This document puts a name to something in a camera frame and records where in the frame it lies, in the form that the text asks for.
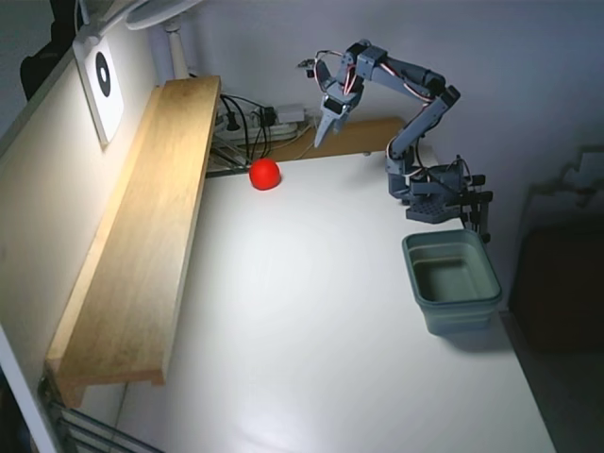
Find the blue-grey gripper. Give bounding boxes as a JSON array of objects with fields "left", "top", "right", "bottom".
[{"left": 313, "top": 77, "right": 364, "bottom": 148}]

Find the red ball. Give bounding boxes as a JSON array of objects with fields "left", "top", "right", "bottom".
[{"left": 248, "top": 158, "right": 283, "bottom": 191}]

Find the grey plastic container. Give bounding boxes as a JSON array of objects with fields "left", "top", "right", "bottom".
[{"left": 401, "top": 229, "right": 504, "bottom": 337}]

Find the wooden back board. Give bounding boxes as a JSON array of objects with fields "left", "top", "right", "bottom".
[{"left": 266, "top": 117, "right": 405, "bottom": 164}]

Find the white power strip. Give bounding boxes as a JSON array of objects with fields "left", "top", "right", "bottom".
[{"left": 214, "top": 106, "right": 312, "bottom": 143}]

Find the black table clamp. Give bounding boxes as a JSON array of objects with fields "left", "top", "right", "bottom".
[
  {"left": 461, "top": 191, "right": 495, "bottom": 244},
  {"left": 464, "top": 174, "right": 487, "bottom": 227}
]

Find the white desk lamp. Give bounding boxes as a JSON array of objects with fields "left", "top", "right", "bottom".
[{"left": 75, "top": 0, "right": 202, "bottom": 79}]

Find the long wooden shelf plank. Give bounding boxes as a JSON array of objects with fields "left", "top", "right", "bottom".
[{"left": 45, "top": 75, "right": 222, "bottom": 410}]

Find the dark box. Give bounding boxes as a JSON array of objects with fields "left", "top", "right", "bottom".
[{"left": 512, "top": 226, "right": 604, "bottom": 353}]

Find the black bag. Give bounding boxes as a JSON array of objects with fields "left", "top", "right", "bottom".
[{"left": 19, "top": 0, "right": 80, "bottom": 101}]

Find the black power cable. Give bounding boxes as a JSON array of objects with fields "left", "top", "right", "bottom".
[{"left": 220, "top": 93, "right": 273, "bottom": 164}]

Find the black metal shelf bracket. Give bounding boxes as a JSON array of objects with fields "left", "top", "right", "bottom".
[{"left": 205, "top": 141, "right": 252, "bottom": 178}]

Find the white panel with black ring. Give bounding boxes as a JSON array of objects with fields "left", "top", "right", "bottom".
[{"left": 73, "top": 35, "right": 126, "bottom": 150}]

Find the white wall fixture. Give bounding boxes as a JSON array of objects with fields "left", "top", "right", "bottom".
[{"left": 532, "top": 145, "right": 604, "bottom": 209}]

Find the metal wire frame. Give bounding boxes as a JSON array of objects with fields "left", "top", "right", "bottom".
[{"left": 37, "top": 377, "right": 164, "bottom": 453}]

